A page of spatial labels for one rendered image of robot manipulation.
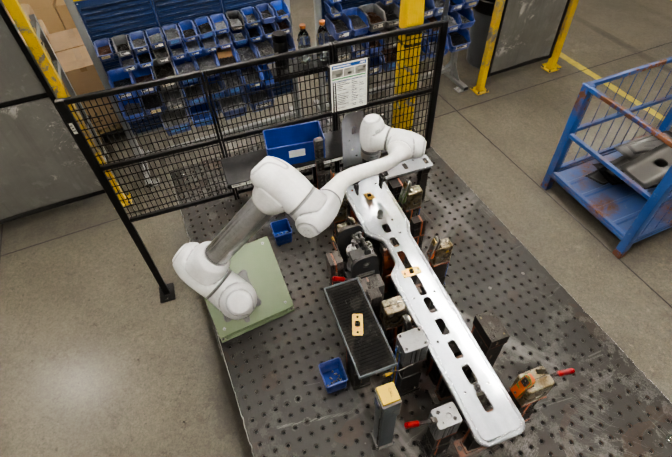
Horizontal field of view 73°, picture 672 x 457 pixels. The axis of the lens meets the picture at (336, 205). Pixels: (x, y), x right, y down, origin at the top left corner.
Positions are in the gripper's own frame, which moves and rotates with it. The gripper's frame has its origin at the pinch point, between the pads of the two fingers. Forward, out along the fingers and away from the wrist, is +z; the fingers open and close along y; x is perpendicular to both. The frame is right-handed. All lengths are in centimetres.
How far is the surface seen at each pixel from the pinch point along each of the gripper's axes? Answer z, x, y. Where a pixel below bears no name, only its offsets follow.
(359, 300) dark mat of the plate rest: -8, -61, -30
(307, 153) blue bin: -0.6, 34.5, -20.3
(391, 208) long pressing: 7.3, -10.3, 7.9
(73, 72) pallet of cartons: 39, 245, -157
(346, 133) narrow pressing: -14.7, 26.1, -1.7
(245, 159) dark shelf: 6, 49, -51
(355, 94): -17, 54, 14
